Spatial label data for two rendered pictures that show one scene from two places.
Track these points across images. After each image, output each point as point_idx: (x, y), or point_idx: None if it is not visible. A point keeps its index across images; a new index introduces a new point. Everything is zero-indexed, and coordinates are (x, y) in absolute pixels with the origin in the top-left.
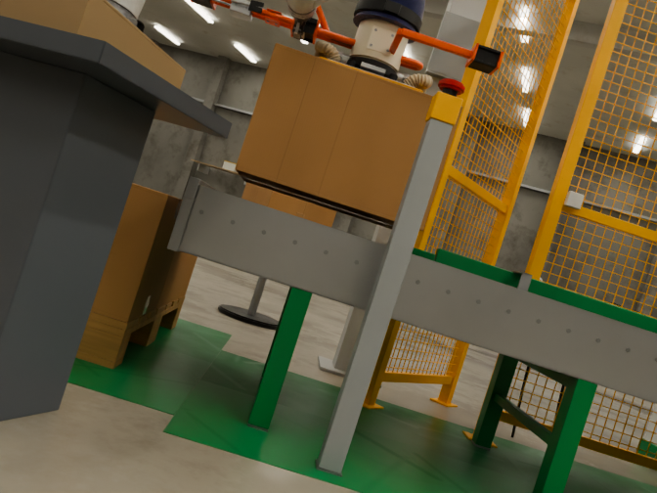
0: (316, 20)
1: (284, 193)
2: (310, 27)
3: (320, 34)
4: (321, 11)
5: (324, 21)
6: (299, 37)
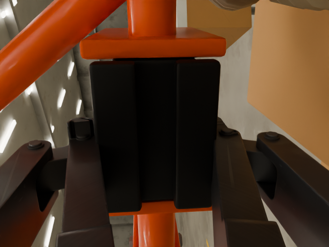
0: (96, 75)
1: None
2: (167, 95)
3: (176, 5)
4: (12, 54)
5: (65, 12)
6: (325, 175)
